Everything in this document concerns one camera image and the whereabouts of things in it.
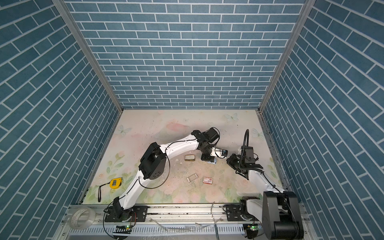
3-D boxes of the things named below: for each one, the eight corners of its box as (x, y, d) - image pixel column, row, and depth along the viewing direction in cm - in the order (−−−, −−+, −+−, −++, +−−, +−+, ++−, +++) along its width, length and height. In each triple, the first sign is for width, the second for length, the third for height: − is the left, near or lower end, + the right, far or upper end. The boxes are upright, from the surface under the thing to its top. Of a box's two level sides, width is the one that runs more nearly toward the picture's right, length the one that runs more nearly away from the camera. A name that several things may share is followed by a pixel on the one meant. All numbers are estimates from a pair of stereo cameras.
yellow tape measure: (109, 188, 84) (107, 187, 82) (113, 179, 87) (111, 177, 85) (119, 188, 84) (117, 187, 82) (122, 179, 87) (121, 177, 85)
